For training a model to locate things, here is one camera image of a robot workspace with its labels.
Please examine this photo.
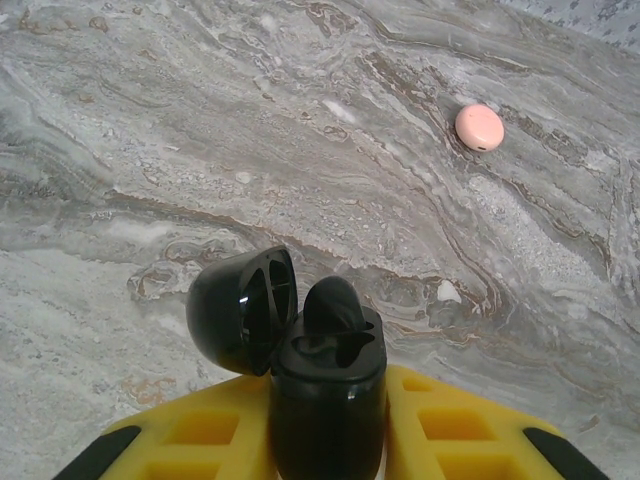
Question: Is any black wireless earbud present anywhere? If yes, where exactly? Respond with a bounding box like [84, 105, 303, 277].
[303, 277, 362, 332]

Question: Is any pink earbud charging case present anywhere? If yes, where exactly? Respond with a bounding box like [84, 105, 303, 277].
[453, 103, 507, 153]

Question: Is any black earbud charging case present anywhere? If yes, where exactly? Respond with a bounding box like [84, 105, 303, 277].
[185, 244, 389, 480]

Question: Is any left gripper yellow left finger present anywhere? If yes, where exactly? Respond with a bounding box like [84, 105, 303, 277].
[59, 373, 280, 480]

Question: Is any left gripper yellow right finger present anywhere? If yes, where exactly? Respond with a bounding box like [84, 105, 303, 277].
[382, 364, 614, 480]

